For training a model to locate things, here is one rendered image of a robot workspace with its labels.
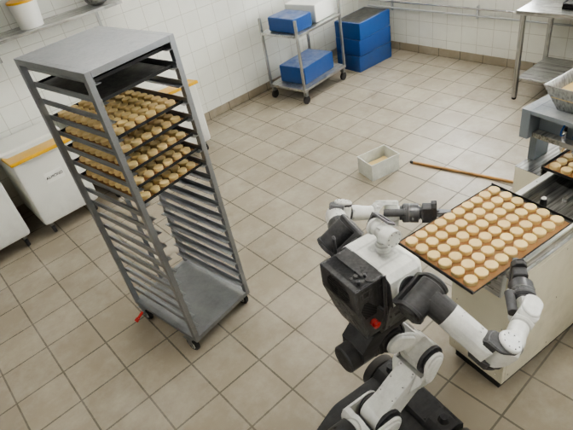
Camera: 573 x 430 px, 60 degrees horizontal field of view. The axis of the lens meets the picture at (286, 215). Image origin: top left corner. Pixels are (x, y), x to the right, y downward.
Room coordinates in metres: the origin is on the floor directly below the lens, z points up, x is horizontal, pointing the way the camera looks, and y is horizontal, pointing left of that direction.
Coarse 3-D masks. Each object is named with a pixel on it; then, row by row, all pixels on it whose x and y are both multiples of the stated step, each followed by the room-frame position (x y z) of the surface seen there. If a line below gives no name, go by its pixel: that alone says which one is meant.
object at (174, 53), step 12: (180, 60) 2.36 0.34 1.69; (180, 72) 2.34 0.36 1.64; (192, 108) 2.35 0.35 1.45; (192, 120) 2.35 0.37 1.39; (204, 144) 2.35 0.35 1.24; (204, 156) 2.34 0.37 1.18; (216, 180) 2.36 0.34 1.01; (216, 192) 2.34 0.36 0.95; (228, 228) 2.35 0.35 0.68; (240, 264) 2.36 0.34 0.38; (240, 276) 2.34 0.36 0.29
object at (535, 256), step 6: (570, 228) 1.55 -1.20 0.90; (558, 234) 1.53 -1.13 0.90; (564, 234) 1.54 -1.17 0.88; (570, 234) 1.56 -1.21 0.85; (552, 240) 1.50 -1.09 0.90; (558, 240) 1.52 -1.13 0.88; (564, 240) 1.54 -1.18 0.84; (546, 246) 1.48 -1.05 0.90; (552, 246) 1.50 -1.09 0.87; (534, 252) 1.45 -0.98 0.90; (540, 252) 1.46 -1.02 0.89; (546, 252) 1.48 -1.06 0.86; (528, 258) 1.43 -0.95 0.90; (534, 258) 1.44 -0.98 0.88; (540, 258) 1.46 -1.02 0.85; (528, 264) 1.43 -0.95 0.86
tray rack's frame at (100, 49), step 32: (96, 32) 2.67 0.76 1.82; (128, 32) 2.54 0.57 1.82; (160, 32) 2.41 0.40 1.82; (32, 64) 2.35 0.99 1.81; (64, 64) 2.22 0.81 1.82; (96, 64) 2.12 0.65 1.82; (32, 96) 2.48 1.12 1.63; (64, 160) 2.49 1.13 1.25; (96, 224) 2.48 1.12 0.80; (192, 288) 2.48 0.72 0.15; (224, 288) 2.42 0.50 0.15
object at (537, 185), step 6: (546, 174) 1.96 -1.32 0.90; (552, 174) 1.95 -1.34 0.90; (540, 180) 1.92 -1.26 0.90; (546, 180) 1.93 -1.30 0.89; (552, 180) 1.95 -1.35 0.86; (528, 186) 1.89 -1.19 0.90; (534, 186) 1.88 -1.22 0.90; (540, 186) 1.91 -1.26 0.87; (546, 186) 1.93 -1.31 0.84; (516, 192) 1.87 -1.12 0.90; (522, 192) 1.86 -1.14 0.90; (528, 192) 1.87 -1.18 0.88; (534, 192) 1.89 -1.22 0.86; (528, 198) 1.87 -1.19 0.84
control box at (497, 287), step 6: (498, 276) 1.43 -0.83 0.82; (504, 276) 1.42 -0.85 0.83; (492, 282) 1.46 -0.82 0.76; (498, 282) 1.43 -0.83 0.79; (504, 282) 1.42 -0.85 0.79; (486, 288) 1.48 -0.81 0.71; (492, 288) 1.45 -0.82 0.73; (498, 288) 1.43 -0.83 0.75; (504, 288) 1.42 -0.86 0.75; (498, 294) 1.42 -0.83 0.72; (504, 294) 1.43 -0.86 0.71
